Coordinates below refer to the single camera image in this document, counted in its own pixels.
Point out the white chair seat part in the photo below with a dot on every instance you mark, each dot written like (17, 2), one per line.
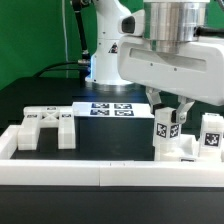
(182, 148)

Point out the white chair back part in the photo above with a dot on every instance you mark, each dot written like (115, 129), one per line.
(40, 117)

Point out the white base tag sheet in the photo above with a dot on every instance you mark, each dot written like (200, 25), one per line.
(112, 110)

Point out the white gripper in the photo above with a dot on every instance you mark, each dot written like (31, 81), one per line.
(195, 73)

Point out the white obstacle fence wall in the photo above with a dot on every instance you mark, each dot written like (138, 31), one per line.
(102, 173)

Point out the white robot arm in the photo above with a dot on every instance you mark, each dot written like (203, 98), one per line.
(165, 46)

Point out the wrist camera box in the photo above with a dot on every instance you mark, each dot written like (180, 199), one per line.
(133, 24)

